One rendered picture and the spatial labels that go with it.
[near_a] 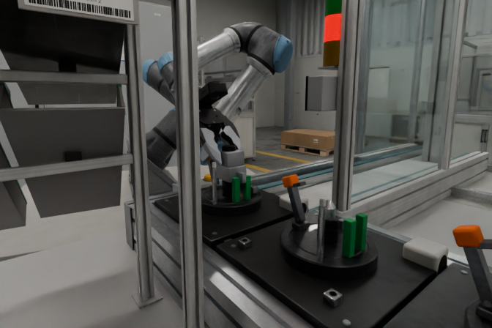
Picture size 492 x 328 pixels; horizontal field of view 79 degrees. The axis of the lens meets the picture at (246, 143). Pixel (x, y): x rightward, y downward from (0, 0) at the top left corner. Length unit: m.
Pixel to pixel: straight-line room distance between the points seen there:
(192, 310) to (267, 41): 0.87
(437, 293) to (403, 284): 0.04
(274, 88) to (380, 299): 11.28
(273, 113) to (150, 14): 8.35
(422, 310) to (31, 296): 0.60
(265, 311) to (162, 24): 3.70
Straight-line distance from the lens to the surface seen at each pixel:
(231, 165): 0.60
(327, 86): 0.62
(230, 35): 1.10
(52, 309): 0.63
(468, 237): 0.38
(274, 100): 11.59
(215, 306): 0.44
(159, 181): 1.08
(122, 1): 0.31
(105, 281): 0.66
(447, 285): 0.48
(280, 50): 1.04
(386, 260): 0.50
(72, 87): 0.53
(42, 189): 0.56
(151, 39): 3.82
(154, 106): 3.77
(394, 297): 0.43
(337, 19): 0.66
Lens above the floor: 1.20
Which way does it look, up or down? 9 degrees down
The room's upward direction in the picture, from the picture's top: straight up
